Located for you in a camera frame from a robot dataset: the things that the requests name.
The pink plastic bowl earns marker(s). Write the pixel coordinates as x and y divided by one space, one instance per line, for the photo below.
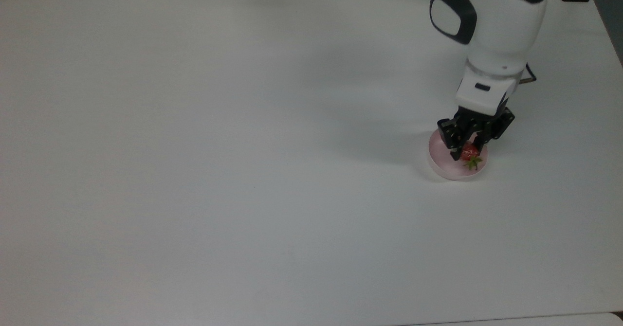
448 168

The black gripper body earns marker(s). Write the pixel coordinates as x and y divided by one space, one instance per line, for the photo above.
489 121

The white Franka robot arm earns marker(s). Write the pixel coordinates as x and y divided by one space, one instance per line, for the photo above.
501 24

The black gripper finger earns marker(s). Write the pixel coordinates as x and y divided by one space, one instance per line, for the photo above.
484 141
451 134

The red strawberry with green leaves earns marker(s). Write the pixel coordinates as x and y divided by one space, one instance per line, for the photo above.
469 152

